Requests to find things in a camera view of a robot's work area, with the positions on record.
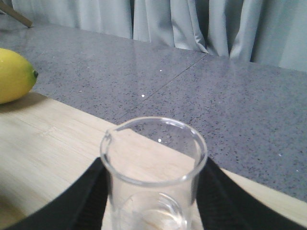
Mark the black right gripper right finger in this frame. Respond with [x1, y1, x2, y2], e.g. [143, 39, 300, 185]
[196, 158, 304, 230]

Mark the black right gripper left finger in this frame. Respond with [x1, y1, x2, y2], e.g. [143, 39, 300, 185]
[7, 158, 108, 230]

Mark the small glass beaker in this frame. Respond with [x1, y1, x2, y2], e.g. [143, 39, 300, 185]
[100, 116, 208, 230]

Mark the wooden cutting board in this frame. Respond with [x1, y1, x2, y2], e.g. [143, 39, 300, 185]
[0, 92, 307, 230]

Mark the yellow lemon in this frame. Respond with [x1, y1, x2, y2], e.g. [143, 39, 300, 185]
[0, 48, 38, 104]

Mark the grey curtain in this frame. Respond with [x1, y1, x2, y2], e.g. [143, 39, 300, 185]
[10, 0, 307, 71]

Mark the wooden stick in background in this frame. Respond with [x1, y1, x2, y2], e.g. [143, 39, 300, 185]
[0, 0, 33, 28]

